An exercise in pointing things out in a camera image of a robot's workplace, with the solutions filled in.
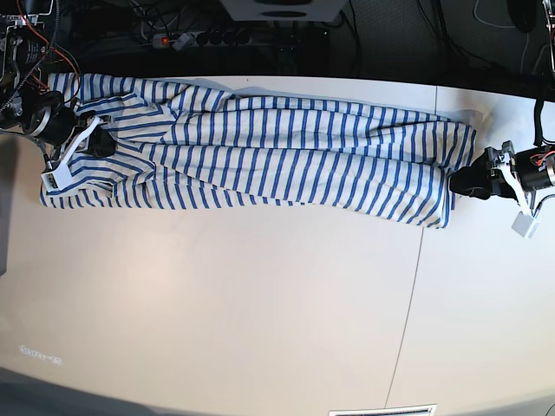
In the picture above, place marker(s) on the black power strip red switch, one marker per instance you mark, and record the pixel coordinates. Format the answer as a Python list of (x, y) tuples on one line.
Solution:
[(202, 39)]

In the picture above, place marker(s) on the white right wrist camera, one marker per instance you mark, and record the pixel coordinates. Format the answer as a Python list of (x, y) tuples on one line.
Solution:
[(57, 175)]

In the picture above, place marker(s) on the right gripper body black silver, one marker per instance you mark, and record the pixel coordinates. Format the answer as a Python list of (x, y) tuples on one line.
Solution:
[(55, 124)]

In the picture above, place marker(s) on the black box under table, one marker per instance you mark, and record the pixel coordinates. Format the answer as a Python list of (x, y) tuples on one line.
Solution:
[(301, 49)]

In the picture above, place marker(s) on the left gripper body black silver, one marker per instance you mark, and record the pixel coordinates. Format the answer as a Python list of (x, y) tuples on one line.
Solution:
[(533, 168)]

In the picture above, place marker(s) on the blue white striped T-shirt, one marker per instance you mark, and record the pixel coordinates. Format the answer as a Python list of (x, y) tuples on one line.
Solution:
[(181, 146)]

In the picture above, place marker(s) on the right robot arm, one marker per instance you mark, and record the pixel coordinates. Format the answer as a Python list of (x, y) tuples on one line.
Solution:
[(30, 108)]

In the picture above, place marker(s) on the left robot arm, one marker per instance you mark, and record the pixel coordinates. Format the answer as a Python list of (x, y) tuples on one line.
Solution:
[(527, 16)]

